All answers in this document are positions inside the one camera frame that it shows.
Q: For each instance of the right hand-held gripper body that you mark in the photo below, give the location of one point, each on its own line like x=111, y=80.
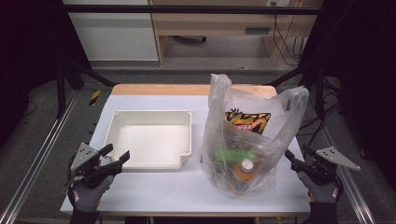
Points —
x=333, y=157

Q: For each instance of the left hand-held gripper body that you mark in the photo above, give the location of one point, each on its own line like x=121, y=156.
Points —
x=83, y=155

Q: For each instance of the clear plastic bag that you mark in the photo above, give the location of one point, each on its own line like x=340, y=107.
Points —
x=280, y=124

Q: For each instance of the white plastic tray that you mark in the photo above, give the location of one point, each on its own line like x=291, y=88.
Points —
x=152, y=143

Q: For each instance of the orange drink bottle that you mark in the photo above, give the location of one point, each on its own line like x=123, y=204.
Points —
x=246, y=171

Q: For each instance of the green snack packet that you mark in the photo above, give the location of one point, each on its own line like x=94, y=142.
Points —
x=233, y=155

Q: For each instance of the black and yellow chips bag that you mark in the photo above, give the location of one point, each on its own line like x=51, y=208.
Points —
x=247, y=121

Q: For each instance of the person's right hand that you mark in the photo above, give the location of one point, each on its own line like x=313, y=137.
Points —
x=323, y=193

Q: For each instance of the person's left hand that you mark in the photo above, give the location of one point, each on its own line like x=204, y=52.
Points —
x=88, y=199

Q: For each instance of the black and yellow tape mark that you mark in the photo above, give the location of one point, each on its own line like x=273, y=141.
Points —
x=95, y=97

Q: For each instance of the black metal stand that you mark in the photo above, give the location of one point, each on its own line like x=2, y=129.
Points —
x=60, y=93
x=319, y=93

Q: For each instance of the white cabinet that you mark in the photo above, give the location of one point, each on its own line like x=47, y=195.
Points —
x=115, y=37

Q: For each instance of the wooden desk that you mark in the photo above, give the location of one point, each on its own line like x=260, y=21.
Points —
x=211, y=23

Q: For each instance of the black metal crossbar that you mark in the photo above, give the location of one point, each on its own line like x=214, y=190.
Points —
x=186, y=9

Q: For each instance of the aluminium floor rail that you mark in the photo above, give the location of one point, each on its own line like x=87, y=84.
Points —
x=34, y=165
x=351, y=193

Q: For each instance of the white wall socket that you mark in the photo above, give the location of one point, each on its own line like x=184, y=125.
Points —
x=277, y=2

